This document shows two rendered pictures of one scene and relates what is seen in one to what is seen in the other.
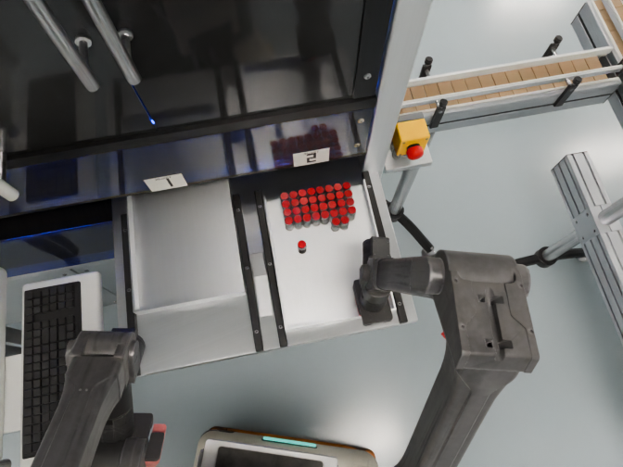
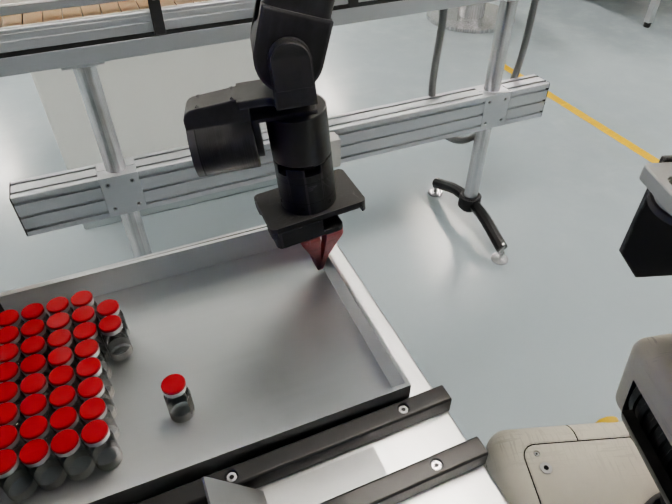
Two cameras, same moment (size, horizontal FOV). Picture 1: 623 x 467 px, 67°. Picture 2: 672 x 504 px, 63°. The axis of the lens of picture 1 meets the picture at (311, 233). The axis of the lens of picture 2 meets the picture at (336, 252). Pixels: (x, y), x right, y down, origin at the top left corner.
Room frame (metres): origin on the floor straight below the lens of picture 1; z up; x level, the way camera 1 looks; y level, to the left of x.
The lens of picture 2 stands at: (0.30, 0.33, 1.32)
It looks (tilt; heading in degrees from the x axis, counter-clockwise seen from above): 42 degrees down; 257
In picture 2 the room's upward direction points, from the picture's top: straight up
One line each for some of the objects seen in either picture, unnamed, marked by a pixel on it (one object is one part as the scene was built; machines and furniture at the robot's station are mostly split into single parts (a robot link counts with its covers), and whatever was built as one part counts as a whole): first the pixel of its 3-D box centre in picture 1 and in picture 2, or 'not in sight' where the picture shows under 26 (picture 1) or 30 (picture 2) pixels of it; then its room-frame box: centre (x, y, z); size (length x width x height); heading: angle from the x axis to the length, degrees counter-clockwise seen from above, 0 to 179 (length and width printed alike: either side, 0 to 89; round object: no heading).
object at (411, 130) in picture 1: (409, 134); not in sight; (0.62, -0.24, 1.00); 0.08 x 0.07 x 0.07; 10
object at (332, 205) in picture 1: (318, 210); (68, 379); (0.46, -0.02, 0.90); 0.18 x 0.02 x 0.05; 99
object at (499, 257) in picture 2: not in sight; (467, 209); (-0.56, -1.17, 0.07); 0.50 x 0.08 x 0.14; 100
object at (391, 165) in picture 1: (401, 145); not in sight; (0.67, -0.25, 0.87); 0.14 x 0.13 x 0.02; 10
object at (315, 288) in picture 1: (326, 252); (191, 348); (0.36, -0.04, 0.90); 0.34 x 0.26 x 0.04; 9
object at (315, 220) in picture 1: (320, 218); (94, 372); (0.44, -0.02, 0.90); 0.18 x 0.02 x 0.05; 99
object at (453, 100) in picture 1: (492, 87); not in sight; (0.81, -0.50, 0.92); 0.69 x 0.16 x 0.16; 100
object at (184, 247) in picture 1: (184, 236); not in sight; (0.40, 0.32, 0.90); 0.34 x 0.26 x 0.04; 10
